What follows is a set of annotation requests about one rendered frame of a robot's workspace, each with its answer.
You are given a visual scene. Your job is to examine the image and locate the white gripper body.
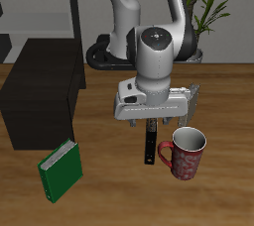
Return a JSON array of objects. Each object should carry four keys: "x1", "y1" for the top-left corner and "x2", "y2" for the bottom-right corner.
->
[{"x1": 113, "y1": 85, "x2": 193, "y2": 122}]

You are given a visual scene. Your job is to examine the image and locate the green book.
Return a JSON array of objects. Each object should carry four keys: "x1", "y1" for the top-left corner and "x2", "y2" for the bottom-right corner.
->
[{"x1": 36, "y1": 137, "x2": 84, "y2": 205}]

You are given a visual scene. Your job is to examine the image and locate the red patterned mug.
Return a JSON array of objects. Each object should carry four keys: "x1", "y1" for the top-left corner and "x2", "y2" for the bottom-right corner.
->
[{"x1": 157, "y1": 126, "x2": 208, "y2": 181}]

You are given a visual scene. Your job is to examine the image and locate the dark wooden cabinet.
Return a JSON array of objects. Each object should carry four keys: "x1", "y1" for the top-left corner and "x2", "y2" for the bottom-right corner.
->
[{"x1": 0, "y1": 37, "x2": 88, "y2": 152}]

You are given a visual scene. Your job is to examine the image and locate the green pot plant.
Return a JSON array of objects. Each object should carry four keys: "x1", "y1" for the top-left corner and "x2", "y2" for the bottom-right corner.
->
[{"x1": 180, "y1": 0, "x2": 235, "y2": 64}]

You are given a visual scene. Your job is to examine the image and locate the flat black base plate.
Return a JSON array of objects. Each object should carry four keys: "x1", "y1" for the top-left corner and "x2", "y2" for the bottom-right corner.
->
[{"x1": 85, "y1": 34, "x2": 199, "y2": 71}]

